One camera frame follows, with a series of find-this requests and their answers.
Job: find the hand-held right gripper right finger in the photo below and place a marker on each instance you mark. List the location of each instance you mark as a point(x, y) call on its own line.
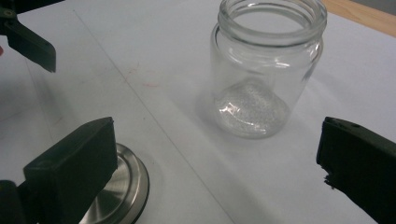
point(361, 168)

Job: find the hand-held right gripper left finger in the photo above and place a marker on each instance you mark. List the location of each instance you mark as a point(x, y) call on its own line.
point(71, 168)

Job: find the silver metal jar lid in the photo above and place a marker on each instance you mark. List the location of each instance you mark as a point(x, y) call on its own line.
point(127, 183)

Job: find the clear glass jar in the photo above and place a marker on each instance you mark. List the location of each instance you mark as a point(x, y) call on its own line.
point(264, 77)

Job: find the white foam board mat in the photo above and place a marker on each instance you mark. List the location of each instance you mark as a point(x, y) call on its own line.
point(171, 46)

